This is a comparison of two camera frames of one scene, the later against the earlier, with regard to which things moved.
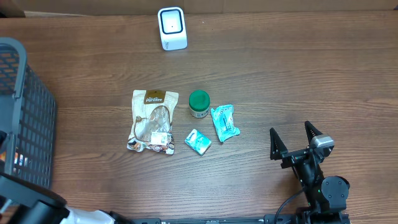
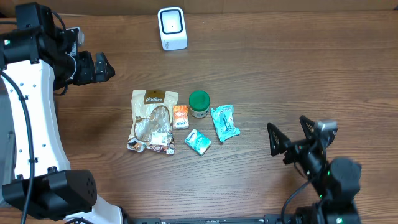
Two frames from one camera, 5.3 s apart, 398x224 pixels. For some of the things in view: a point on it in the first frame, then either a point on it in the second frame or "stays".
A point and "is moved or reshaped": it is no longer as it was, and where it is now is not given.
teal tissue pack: (222, 117) stays
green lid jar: (199, 104) stays
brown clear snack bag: (152, 116) stays
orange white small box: (3, 157) is moved or reshaped
